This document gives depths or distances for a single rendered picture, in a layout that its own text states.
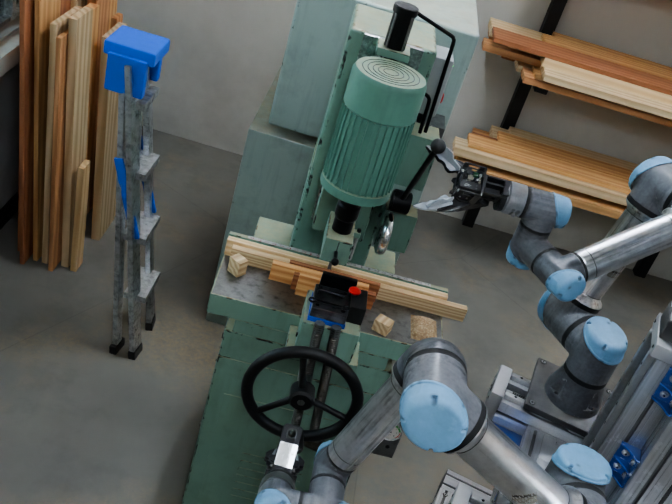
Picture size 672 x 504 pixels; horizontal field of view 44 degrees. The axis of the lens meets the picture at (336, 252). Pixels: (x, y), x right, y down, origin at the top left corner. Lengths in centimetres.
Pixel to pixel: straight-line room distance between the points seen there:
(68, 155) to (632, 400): 222
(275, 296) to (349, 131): 47
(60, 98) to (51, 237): 59
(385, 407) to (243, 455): 83
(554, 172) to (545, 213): 214
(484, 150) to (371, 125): 215
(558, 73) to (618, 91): 28
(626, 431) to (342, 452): 64
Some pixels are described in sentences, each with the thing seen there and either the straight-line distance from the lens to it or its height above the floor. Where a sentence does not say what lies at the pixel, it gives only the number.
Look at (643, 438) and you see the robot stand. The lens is 198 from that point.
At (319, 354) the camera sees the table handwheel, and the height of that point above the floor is 95.
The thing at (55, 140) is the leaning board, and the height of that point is 59.
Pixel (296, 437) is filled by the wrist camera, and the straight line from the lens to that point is 188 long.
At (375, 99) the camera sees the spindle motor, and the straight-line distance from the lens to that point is 185.
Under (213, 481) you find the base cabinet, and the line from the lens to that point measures 251.
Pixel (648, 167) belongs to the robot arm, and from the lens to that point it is 217.
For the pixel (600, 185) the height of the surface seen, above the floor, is 62.
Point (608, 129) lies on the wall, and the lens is 451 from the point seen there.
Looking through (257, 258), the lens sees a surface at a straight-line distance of 217.
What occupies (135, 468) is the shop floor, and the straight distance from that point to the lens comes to 283.
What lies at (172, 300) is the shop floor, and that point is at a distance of 347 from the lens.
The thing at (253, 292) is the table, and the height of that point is 90.
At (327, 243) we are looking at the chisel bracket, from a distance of 207.
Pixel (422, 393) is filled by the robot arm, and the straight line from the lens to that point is 144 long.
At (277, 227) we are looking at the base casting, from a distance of 256.
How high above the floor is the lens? 215
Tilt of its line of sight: 32 degrees down
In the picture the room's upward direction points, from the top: 18 degrees clockwise
